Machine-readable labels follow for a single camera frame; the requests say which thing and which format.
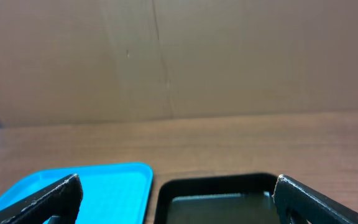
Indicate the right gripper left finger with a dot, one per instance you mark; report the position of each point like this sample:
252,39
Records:
57,203

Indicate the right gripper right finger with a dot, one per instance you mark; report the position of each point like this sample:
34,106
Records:
297,203

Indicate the brown cardboard backdrop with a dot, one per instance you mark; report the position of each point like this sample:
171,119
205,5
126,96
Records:
96,61

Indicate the black water tray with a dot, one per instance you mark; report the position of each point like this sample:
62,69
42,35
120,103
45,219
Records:
245,198

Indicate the teal plastic tray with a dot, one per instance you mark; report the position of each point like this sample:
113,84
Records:
112,193

